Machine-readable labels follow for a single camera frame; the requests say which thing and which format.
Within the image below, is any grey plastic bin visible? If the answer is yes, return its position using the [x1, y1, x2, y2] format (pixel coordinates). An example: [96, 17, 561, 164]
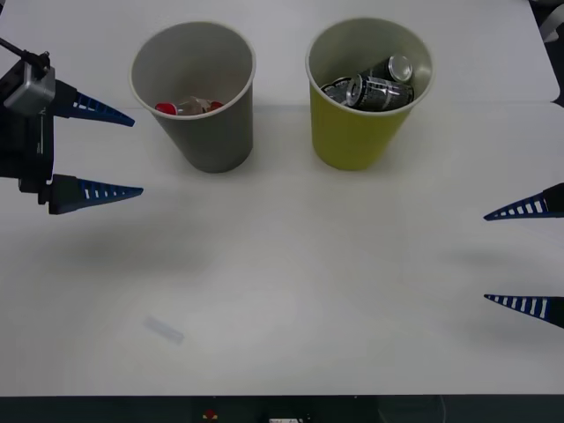
[129, 21, 257, 174]

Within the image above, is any dark robot torso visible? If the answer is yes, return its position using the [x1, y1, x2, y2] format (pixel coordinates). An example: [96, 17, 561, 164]
[0, 394, 564, 423]

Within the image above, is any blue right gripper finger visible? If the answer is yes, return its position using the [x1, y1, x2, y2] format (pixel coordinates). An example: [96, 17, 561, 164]
[482, 182, 564, 222]
[483, 293, 564, 330]

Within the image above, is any yellow-green plastic bin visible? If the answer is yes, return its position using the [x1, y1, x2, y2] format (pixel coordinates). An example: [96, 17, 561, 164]
[305, 17, 435, 172]

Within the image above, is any white bottle red label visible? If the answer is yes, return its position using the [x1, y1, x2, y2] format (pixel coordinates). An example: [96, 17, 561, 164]
[154, 96, 225, 116]

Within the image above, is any black can silver top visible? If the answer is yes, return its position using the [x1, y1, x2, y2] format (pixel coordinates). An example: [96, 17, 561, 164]
[345, 73, 416, 110]
[368, 53, 416, 85]

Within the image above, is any black can white print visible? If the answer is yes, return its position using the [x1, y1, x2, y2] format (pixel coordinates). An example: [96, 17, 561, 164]
[320, 77, 353, 106]

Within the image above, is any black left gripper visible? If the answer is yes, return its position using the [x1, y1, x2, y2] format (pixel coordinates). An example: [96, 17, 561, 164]
[0, 60, 145, 217]

